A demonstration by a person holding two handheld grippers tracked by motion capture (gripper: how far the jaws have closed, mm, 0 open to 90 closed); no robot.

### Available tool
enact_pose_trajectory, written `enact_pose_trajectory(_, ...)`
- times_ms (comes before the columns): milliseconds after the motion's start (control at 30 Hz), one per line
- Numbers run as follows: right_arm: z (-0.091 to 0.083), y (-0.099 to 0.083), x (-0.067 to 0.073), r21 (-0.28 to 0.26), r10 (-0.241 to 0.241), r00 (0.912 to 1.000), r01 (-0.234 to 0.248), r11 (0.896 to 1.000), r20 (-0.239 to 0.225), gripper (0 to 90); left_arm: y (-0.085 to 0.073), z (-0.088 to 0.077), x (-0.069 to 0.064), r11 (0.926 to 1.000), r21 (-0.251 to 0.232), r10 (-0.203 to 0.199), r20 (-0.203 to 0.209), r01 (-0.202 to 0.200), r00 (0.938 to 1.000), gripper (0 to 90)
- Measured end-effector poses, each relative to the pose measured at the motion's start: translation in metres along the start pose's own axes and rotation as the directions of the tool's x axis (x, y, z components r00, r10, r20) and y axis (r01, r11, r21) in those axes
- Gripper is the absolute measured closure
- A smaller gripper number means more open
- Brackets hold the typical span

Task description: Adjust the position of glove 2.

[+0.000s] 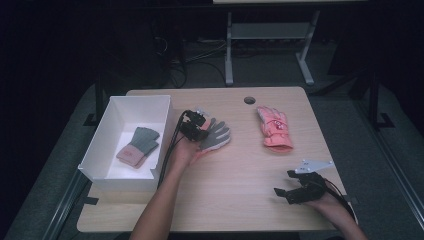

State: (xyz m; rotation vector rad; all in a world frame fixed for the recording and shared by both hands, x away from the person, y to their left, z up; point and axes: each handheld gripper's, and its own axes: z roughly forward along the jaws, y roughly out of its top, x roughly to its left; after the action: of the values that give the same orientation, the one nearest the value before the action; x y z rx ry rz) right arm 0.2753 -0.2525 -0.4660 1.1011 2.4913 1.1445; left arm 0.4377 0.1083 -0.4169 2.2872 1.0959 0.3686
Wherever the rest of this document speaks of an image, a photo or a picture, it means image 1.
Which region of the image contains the grey metal stand frame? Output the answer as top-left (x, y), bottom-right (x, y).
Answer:
top-left (224, 9), bottom-right (321, 87)

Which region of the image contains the pink padded glove with print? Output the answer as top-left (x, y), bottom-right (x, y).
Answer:
top-left (256, 105), bottom-right (294, 154)

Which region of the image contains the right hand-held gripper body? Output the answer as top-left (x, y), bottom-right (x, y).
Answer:
top-left (286, 158), bottom-right (335, 205)

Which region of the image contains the bundle of floor cables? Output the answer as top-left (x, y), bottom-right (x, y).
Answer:
top-left (151, 33), bottom-right (228, 90)

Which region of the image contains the aluminium floor rail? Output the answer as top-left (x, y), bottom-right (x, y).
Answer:
top-left (352, 99), bottom-right (424, 222)
top-left (41, 169), bottom-right (92, 240)

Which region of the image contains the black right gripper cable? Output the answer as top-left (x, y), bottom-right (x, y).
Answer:
top-left (321, 179), bottom-right (356, 221)

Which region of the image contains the black table leg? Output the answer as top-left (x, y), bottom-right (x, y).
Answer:
top-left (83, 74), bottom-right (105, 127)

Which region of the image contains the black floor stand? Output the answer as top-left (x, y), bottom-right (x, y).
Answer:
top-left (366, 71), bottom-right (396, 130)

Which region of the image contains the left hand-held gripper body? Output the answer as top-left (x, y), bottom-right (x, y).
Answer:
top-left (181, 106), bottom-right (210, 143)

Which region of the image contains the pink glove with grey palm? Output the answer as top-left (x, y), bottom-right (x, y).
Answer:
top-left (190, 117), bottom-right (232, 159)

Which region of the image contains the person's left hand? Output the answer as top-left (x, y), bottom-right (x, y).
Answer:
top-left (166, 131), bottom-right (216, 172)

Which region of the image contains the white storage box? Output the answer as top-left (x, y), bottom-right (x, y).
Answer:
top-left (77, 94), bottom-right (177, 193)

